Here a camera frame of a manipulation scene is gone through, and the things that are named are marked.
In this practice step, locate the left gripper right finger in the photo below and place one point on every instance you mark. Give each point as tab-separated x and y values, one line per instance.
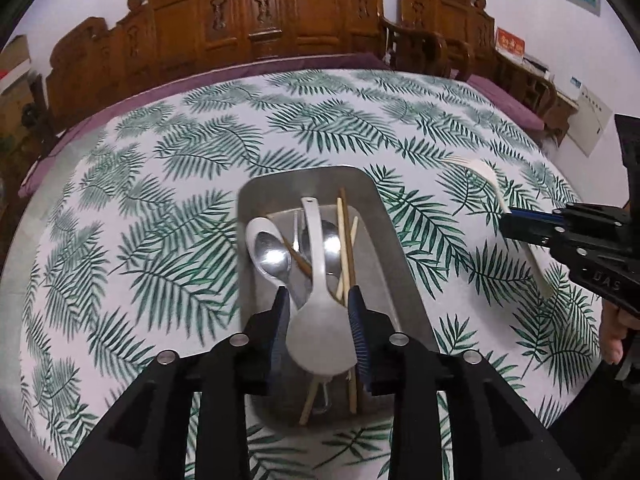
495	435

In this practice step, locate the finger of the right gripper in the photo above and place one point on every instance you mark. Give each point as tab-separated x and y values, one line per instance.
532	232
526	216

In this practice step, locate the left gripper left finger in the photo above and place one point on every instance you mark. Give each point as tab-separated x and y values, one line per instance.
144	435

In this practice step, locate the white plastic rice spoon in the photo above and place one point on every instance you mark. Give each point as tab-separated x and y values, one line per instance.
319	339

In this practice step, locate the large steel spoon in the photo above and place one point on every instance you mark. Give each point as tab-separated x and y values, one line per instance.
274	262

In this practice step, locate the person's right hand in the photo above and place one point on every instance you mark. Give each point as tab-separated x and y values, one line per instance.
614	327

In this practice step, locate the wooden side table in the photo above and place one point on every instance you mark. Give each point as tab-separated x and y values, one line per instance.
557	118

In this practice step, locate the purple armchair cushion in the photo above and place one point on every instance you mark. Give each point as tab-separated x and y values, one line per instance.
516	111

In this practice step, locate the red card box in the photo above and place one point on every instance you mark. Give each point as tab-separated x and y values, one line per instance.
508	43

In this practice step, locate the dark wooden chopstick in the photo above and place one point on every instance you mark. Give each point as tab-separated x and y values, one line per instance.
350	249

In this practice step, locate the light wooden chopstick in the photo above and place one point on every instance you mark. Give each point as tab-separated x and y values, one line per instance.
342	244
306	251

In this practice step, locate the small steel spoon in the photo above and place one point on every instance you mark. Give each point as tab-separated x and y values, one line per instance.
332	248

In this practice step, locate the grey metal tray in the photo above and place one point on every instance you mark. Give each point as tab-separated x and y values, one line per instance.
381	268

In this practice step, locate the carved wooden armchair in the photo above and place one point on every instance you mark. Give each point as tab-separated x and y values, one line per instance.
470	35

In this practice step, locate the steel fork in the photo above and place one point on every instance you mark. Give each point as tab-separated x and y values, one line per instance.
295	243

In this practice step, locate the palm leaf tablecloth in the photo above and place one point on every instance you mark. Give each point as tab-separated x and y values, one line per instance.
135	249

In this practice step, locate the white plastic soup spoon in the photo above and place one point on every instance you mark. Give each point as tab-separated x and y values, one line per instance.
256	225

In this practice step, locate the carved wooden sofa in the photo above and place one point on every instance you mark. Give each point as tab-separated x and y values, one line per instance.
159	41

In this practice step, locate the white wall panel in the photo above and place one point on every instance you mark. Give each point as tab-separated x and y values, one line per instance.
589	123

